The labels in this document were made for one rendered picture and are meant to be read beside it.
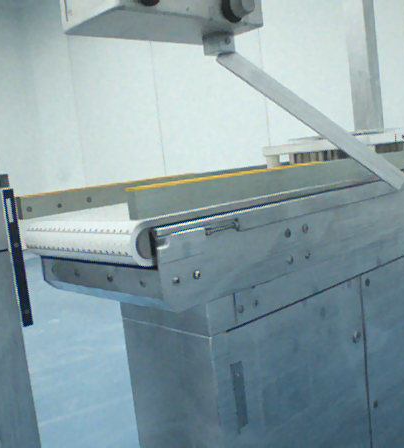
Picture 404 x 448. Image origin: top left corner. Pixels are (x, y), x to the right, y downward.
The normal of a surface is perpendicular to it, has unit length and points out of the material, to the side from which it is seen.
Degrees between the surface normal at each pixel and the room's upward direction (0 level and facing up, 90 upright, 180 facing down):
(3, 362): 90
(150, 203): 90
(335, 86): 90
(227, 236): 90
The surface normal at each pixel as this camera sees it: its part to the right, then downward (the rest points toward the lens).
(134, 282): -0.72, 0.16
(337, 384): 0.68, 0.00
